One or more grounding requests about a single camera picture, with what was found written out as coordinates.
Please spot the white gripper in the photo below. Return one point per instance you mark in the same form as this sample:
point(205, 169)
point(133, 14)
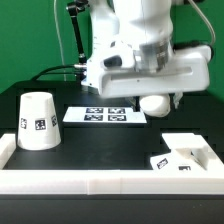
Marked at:
point(118, 70)

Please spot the white lamp bulb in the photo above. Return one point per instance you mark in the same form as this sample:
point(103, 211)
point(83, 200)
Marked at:
point(155, 105)

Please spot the white lamp base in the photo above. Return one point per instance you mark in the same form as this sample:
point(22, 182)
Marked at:
point(180, 157)

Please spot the white marker sheet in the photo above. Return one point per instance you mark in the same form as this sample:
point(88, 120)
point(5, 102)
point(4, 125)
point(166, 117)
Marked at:
point(114, 115)

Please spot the white U-shaped border frame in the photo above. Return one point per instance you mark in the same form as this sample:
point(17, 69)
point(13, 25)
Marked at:
point(95, 182)

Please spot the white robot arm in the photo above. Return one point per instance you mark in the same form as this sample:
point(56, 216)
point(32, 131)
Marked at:
point(134, 22)

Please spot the white lamp shade cone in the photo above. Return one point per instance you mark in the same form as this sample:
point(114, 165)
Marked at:
point(38, 126)

